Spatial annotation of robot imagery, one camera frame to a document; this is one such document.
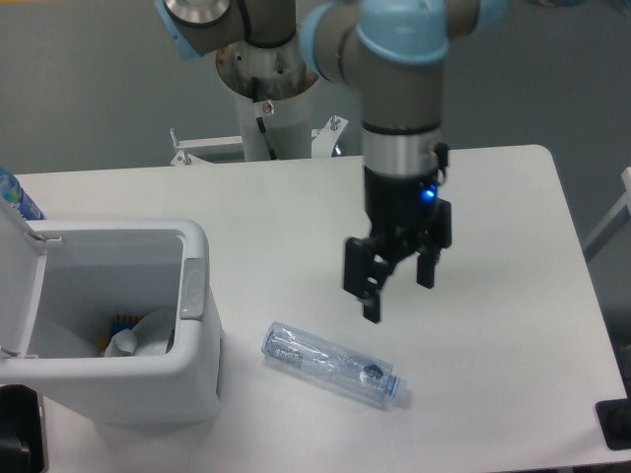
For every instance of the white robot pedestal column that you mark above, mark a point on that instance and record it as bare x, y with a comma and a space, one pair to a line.
272, 88

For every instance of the white bracket with bolt left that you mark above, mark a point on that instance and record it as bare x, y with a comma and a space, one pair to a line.
220, 150

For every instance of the white bracket with bolt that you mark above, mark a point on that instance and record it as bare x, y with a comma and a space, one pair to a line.
220, 150
326, 141

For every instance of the white trash can lid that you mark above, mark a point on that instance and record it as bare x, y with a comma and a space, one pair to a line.
23, 260

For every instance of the white plastic trash can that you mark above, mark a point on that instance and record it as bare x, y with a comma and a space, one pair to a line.
97, 270

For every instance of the black clamp bottom right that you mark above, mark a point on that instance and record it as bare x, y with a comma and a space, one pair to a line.
614, 419

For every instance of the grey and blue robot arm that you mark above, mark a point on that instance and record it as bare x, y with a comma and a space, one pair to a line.
391, 53

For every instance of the black device bottom left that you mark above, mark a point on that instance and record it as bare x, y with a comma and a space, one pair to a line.
21, 430

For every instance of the clear plastic water bottle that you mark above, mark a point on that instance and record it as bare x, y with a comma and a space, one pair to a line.
361, 375

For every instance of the white paper tissue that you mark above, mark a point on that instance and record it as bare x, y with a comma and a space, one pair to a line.
155, 333

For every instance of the blue patterned cylinder can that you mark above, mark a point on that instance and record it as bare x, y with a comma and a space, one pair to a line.
18, 199

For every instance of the white metal frame right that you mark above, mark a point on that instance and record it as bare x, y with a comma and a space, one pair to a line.
611, 223

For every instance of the white bracket with bolt middle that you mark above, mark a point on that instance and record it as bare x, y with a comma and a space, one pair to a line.
326, 141

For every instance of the blue and orange snack wrapper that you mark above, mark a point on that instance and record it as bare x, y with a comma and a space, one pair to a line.
120, 339

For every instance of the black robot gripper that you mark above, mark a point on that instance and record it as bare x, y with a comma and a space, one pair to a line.
406, 216

